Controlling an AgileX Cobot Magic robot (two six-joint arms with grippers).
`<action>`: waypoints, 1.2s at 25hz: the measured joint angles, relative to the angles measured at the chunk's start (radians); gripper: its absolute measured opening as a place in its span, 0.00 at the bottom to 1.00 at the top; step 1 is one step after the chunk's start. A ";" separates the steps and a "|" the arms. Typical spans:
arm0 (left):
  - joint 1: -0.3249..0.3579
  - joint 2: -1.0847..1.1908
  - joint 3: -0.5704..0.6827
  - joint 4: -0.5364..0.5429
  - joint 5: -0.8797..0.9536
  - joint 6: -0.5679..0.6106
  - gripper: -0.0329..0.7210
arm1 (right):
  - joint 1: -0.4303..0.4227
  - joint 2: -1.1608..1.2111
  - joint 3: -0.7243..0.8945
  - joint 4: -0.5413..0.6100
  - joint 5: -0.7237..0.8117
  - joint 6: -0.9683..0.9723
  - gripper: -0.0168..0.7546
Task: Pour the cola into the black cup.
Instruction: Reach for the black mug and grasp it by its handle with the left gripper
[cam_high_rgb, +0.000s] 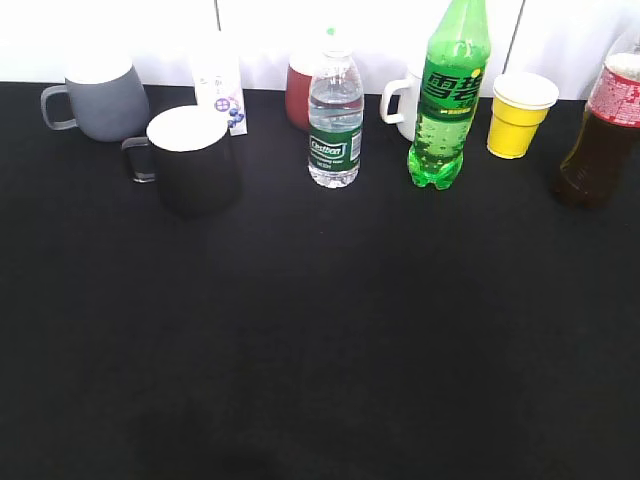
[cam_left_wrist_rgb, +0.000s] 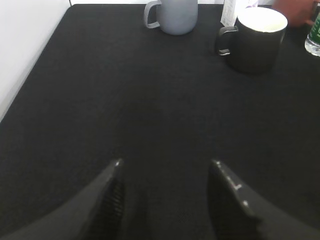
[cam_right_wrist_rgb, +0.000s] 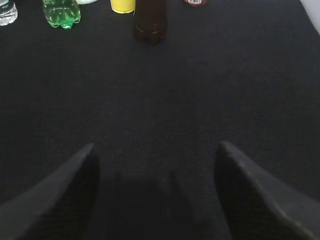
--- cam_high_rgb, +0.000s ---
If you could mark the red ceramic mug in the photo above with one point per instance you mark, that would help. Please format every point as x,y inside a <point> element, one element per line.
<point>301,68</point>

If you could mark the clear water bottle green label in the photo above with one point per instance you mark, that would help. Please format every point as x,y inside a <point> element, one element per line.
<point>336,114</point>

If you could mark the yellow paper cup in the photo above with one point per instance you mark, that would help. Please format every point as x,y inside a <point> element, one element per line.
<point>521,102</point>

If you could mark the white ceramic mug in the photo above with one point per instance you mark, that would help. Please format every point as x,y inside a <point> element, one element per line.
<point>408,89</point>

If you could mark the cola bottle red label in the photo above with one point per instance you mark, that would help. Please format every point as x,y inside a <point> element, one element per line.
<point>589,175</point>

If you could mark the white blueberry yogurt bottle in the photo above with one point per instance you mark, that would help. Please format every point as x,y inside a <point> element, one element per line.
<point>216,75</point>

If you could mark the black ceramic mug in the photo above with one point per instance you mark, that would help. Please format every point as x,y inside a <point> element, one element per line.
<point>191,159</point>

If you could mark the green sprite bottle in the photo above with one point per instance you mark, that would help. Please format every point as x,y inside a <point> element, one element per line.
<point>454,67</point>

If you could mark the grey ceramic mug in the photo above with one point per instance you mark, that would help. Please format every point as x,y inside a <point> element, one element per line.
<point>106,96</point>

